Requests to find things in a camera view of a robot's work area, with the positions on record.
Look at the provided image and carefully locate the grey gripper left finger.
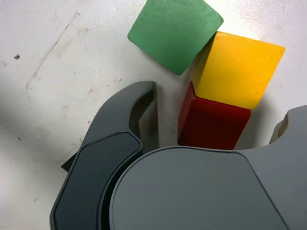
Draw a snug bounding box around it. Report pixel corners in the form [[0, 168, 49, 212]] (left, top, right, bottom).
[[49, 80, 160, 230]]

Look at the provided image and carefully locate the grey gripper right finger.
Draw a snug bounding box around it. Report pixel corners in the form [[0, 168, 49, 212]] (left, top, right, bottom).
[[99, 104, 307, 230]]

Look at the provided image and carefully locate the red cube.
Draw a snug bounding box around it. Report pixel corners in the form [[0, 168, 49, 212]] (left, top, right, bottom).
[[177, 81, 252, 151]]

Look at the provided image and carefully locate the green cube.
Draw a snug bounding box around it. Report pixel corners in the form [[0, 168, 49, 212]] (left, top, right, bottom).
[[127, 0, 224, 76]]

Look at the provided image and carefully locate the yellow cube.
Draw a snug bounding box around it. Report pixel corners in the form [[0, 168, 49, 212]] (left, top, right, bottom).
[[191, 31, 286, 110]]

